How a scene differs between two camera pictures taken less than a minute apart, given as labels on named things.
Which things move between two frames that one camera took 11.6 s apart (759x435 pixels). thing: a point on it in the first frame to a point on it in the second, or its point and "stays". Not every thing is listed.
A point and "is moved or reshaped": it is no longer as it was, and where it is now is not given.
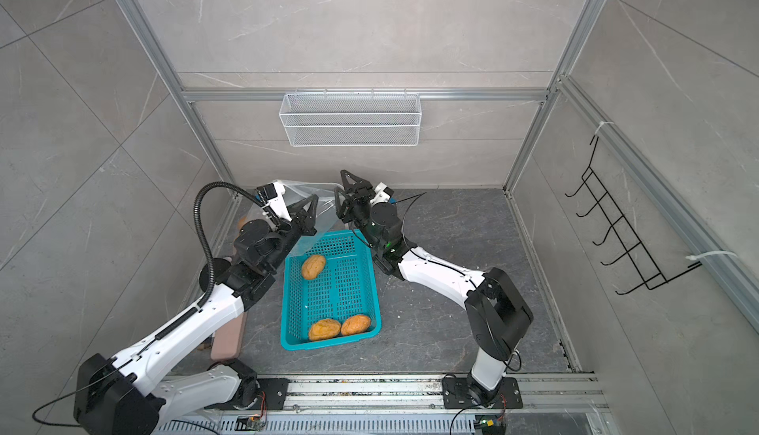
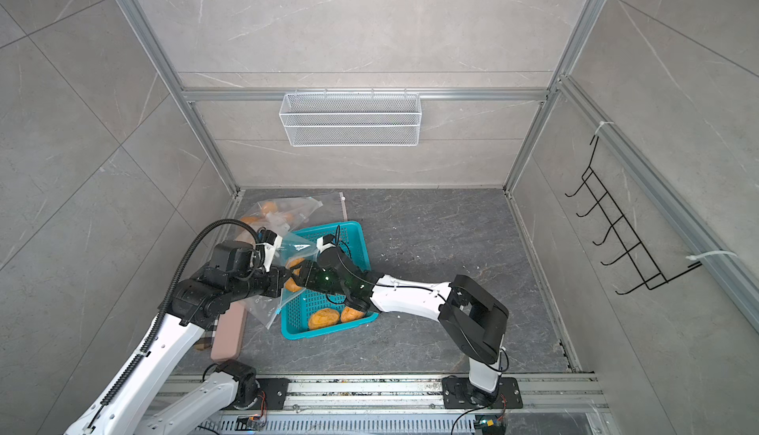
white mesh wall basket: (351, 120) stays
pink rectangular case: (227, 341) stays
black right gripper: (355, 193) to (311, 277)
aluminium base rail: (404, 404) stays
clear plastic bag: (326, 212) to (264, 309)
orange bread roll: (312, 266) is moved or reshaped
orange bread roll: (355, 324) is moved or reshaped
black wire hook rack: (606, 206) stays
